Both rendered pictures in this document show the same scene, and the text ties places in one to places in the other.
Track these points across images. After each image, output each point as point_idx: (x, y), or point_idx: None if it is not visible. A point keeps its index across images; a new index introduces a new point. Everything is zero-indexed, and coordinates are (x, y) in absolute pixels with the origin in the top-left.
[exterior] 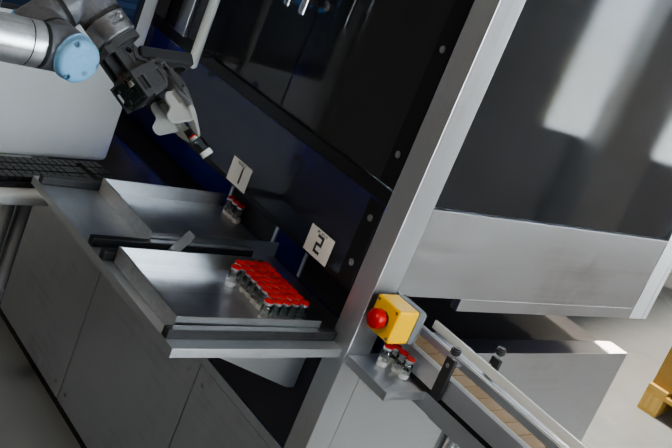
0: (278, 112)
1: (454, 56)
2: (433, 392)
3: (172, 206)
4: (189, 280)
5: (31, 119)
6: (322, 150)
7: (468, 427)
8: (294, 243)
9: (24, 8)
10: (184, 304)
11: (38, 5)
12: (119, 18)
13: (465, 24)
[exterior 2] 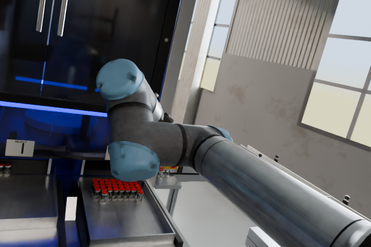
0: (43, 100)
1: (175, 42)
2: (179, 172)
3: None
4: (103, 218)
5: None
6: (98, 109)
7: (195, 173)
8: (69, 161)
9: (143, 135)
10: (136, 229)
11: (148, 124)
12: (157, 97)
13: (177, 26)
